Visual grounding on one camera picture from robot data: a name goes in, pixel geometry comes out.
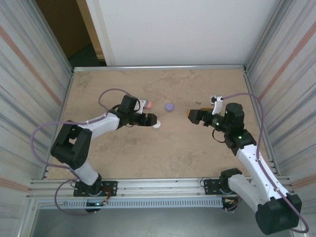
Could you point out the white earbud charging case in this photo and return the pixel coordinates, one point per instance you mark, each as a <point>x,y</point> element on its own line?
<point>158,126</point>

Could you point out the pink earbud charging case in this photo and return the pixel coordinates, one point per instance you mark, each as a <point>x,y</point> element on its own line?
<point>149,105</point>

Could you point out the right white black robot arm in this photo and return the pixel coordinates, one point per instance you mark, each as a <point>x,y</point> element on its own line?
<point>251,160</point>

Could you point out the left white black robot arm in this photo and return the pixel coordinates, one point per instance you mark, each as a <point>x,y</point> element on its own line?
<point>103,122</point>

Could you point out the white door jamb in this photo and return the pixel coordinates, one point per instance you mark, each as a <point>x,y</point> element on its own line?
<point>103,37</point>

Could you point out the brown wooden door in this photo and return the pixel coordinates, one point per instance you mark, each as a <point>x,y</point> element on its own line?
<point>61,24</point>

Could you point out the grey metal base panel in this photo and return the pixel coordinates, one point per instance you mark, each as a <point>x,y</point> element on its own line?
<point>160,224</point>

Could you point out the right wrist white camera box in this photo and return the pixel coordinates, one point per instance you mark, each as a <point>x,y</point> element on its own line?
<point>217,107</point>

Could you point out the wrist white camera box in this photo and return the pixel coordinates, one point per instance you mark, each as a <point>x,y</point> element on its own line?
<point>142,105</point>
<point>217,107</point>

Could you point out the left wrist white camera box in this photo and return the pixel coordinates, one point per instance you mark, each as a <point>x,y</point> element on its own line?
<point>142,105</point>

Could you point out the aluminium table side rail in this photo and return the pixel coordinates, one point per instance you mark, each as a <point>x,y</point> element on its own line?
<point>71,81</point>
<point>248,80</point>

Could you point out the aluminium table end rail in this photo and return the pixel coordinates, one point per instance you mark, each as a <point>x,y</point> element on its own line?
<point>158,67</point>

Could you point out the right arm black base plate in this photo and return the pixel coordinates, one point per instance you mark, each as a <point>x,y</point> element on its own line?
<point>209,187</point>

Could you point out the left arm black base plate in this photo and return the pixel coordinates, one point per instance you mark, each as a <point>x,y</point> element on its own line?
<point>112,188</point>

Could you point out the aluminium enclosure post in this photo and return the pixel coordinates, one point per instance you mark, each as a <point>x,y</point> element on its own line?
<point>50,37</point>
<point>265,37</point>

